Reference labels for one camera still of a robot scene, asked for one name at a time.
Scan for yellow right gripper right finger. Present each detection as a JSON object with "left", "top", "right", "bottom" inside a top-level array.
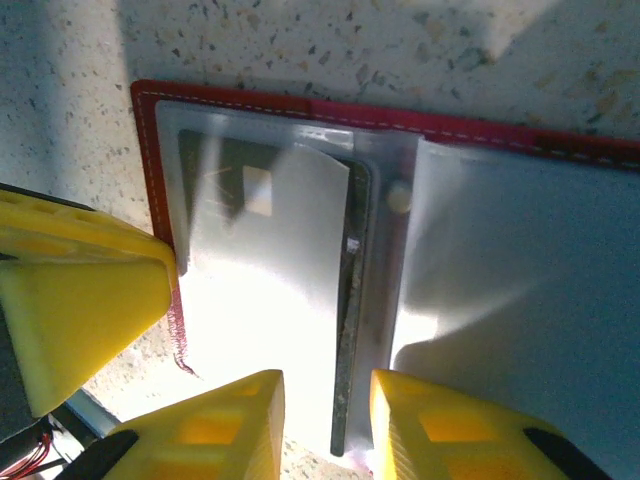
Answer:
[{"left": 368, "top": 368, "right": 616, "bottom": 480}]

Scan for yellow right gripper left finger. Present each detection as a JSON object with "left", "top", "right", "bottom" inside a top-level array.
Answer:
[{"left": 62, "top": 369, "right": 287, "bottom": 480}]

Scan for dark credit card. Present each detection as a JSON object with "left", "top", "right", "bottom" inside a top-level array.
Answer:
[{"left": 177, "top": 128, "right": 375, "bottom": 457}]

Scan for red card holder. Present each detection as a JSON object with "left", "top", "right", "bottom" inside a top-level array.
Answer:
[{"left": 129, "top": 78, "right": 640, "bottom": 480}]

